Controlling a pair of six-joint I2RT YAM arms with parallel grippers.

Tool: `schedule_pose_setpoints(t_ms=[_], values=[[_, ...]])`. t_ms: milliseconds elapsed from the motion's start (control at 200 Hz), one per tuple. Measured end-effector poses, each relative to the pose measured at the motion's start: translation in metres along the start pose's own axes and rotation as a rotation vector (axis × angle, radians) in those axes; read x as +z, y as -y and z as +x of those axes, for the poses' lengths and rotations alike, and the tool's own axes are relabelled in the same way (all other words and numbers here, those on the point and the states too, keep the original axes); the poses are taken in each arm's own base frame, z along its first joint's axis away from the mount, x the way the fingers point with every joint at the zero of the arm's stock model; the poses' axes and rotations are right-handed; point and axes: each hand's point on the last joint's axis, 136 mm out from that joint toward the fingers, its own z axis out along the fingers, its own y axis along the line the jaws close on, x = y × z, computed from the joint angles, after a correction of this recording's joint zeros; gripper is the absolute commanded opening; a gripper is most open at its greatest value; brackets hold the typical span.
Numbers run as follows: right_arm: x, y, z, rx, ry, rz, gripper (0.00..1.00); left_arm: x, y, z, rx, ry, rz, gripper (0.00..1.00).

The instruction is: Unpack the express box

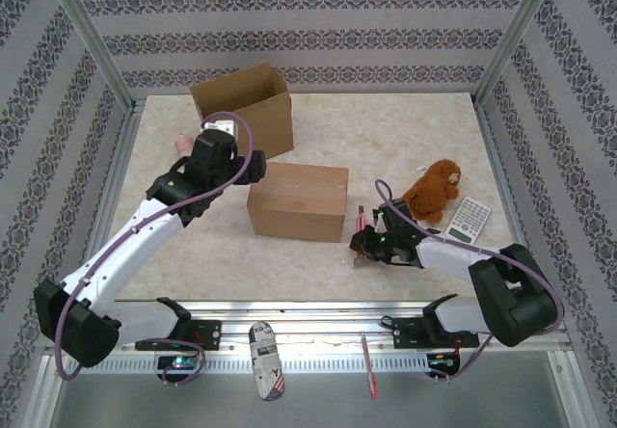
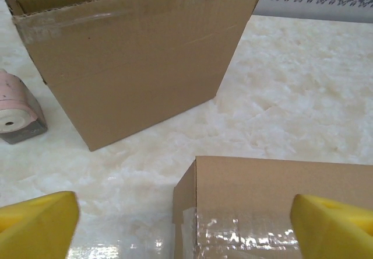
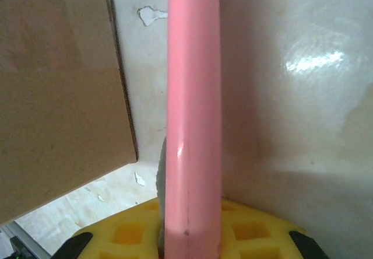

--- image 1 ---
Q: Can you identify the pink utility knife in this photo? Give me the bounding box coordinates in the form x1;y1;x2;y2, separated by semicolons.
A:
353;203;368;271

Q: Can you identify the brown cardboard express box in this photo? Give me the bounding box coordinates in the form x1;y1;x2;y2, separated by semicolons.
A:
188;61;295;157
246;160;350;244

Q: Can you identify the brown plush toy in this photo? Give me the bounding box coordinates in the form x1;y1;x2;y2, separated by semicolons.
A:
402;158;463;225

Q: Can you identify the white scientific calculator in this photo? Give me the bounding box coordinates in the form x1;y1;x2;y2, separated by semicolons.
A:
443;195;493;245

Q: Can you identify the small controller circuit board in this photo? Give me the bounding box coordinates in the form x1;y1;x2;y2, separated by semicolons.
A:
426;350;459;374
156;354;201;376

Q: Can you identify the red pen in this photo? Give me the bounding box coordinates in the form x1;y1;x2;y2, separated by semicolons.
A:
360;331;380;401

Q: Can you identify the newspaper print finger skateboard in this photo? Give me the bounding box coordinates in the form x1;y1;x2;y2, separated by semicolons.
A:
248;320;286;402

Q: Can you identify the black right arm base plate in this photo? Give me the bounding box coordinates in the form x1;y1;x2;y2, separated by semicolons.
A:
390;316;479;351

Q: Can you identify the aluminium mounting rail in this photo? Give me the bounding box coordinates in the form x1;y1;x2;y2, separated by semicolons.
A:
47;300;566;353

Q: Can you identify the aluminium side rail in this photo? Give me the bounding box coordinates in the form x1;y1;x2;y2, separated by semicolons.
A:
67;99;146;316
474;99;549;309

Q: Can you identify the perforated metal cable duct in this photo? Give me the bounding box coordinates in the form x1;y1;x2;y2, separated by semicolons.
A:
65;353;464;375

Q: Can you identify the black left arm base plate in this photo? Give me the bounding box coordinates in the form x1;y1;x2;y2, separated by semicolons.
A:
134;319;222;352

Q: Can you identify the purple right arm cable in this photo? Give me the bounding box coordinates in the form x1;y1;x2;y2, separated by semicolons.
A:
374;179;565;387

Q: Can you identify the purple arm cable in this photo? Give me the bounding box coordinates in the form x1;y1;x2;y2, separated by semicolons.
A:
374;179;565;387
53;111;256;388

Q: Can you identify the aluminium frame post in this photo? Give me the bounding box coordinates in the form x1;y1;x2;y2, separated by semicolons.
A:
40;0;137;111
472;0;564;106

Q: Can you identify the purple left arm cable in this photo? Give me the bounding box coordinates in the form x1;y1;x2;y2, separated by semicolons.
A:
53;111;256;388

